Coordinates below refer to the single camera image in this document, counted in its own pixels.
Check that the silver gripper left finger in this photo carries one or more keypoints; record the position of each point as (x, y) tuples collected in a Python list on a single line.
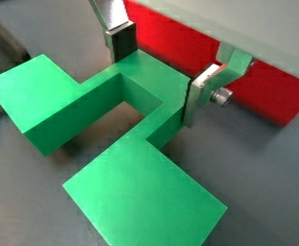
[(118, 27)]

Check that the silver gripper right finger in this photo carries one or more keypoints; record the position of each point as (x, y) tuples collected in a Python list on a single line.
[(208, 86)]

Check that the red base board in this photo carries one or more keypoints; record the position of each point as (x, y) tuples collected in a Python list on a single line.
[(268, 90)]

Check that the green stepped block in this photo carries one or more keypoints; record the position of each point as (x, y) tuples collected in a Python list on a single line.
[(140, 199)]

